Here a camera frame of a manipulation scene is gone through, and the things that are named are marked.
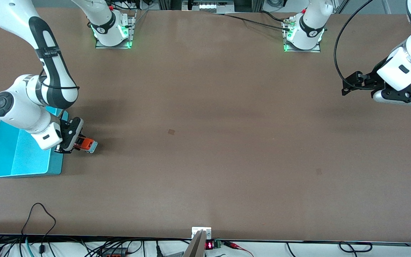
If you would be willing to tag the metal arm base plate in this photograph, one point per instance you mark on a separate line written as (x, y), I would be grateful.
(303, 50)
(112, 47)

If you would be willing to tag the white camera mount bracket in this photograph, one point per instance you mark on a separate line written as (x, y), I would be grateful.
(196, 230)

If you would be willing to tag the aluminium frame rail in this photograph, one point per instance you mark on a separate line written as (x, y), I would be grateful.
(162, 4)

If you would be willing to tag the green terminal block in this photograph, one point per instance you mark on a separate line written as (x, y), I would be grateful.
(218, 243)

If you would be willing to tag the blue plastic box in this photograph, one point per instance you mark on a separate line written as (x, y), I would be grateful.
(20, 160)

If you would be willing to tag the red power strip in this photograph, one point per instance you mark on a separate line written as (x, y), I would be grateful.
(114, 255)

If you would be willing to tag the white lit panel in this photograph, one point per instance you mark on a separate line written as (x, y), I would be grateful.
(212, 6)

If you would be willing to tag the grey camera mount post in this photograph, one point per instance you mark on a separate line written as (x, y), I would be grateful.
(195, 248)

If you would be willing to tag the orange toy bus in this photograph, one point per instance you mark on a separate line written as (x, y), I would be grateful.
(89, 145)

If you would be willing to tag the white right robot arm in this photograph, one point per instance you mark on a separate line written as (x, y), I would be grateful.
(13, 107)

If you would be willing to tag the red digit display module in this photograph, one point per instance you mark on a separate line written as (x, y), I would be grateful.
(209, 245)

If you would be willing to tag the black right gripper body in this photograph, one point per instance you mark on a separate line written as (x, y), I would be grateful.
(65, 124)

